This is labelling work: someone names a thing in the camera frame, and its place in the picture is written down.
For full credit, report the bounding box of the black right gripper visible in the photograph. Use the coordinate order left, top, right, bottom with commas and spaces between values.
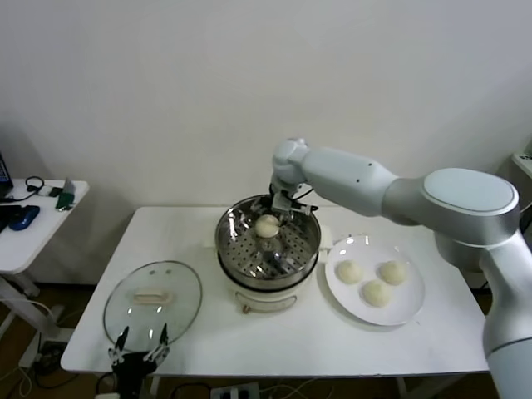
249, 184, 301, 229

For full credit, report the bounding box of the white floor power strip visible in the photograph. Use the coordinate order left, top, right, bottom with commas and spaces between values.
210, 382, 261, 399

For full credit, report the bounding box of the glass lid with cream handle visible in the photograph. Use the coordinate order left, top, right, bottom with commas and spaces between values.
102, 260, 204, 354

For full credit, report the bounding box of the green and grey gadget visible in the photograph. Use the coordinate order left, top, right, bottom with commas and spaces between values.
56, 178, 78, 214

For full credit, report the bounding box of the white steamed baozi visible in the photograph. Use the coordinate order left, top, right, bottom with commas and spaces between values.
335, 260, 366, 286
377, 260, 407, 287
254, 214, 279, 239
359, 279, 393, 309

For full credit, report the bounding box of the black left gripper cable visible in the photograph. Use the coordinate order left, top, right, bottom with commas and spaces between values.
96, 371, 116, 399

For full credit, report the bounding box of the white side table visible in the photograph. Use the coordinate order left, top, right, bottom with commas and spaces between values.
0, 179, 91, 370

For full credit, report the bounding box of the round white plate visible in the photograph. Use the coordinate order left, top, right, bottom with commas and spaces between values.
323, 234, 426, 327

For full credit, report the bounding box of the white shelf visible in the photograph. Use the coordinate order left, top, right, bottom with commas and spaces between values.
510, 151, 532, 180

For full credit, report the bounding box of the dark laptop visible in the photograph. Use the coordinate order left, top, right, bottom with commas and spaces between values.
0, 151, 16, 204

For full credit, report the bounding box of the perforated steel steamer basket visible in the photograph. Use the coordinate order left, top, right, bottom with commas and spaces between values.
214, 194, 322, 291

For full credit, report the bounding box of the black floor power strip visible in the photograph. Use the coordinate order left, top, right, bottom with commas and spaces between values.
39, 341, 67, 369

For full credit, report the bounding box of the blue computer mouse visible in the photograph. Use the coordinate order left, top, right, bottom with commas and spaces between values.
8, 205, 42, 232

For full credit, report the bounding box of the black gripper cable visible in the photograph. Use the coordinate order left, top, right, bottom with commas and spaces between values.
96, 371, 116, 399
290, 189, 320, 215

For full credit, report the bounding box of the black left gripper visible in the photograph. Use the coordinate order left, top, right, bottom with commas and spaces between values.
107, 323, 171, 399

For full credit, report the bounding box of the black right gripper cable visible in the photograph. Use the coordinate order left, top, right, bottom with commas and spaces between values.
290, 189, 320, 215

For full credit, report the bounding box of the white floor cable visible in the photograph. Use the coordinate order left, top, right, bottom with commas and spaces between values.
0, 365, 35, 399

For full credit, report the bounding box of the white electric cooker base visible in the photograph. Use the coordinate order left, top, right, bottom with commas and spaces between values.
202, 224, 333, 316

